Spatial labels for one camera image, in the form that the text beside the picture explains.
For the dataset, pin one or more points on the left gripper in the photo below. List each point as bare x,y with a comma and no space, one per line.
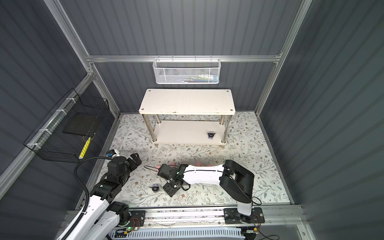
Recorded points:
136,159

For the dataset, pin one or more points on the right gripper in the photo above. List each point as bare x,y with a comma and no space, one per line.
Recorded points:
168,189

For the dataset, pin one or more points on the purple striped toy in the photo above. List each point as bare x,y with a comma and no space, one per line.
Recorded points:
211,135

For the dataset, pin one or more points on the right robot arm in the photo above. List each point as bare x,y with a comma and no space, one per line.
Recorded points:
234,179

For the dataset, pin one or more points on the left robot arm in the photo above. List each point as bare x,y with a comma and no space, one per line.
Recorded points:
101,213

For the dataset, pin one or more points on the white two-tier shelf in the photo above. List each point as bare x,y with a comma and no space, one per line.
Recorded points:
187,102

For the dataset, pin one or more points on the dark purple toy left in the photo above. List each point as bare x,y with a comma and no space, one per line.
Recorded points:
155,188

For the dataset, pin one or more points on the yellow label tag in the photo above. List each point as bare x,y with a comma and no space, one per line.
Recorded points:
85,148

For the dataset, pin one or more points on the black pad in basket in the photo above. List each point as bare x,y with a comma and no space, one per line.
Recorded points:
82,125

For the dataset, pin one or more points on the floral patterned mat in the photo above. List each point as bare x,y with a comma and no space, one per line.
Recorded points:
246,145

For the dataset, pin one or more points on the items in white basket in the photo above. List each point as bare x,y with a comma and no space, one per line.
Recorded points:
203,79

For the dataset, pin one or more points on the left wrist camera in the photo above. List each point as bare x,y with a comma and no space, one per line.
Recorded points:
112,154

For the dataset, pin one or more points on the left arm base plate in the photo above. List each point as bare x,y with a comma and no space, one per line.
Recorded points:
136,221

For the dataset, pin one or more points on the black wire mesh basket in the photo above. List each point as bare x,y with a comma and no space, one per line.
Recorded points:
51,144

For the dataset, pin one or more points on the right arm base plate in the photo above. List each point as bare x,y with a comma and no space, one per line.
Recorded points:
232,216

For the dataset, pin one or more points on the white ribbed cable duct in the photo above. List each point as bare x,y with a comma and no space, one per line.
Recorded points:
211,233

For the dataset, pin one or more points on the white wire mesh basket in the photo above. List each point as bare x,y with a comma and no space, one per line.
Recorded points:
168,73

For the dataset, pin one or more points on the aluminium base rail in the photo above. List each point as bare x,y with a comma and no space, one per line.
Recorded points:
214,216

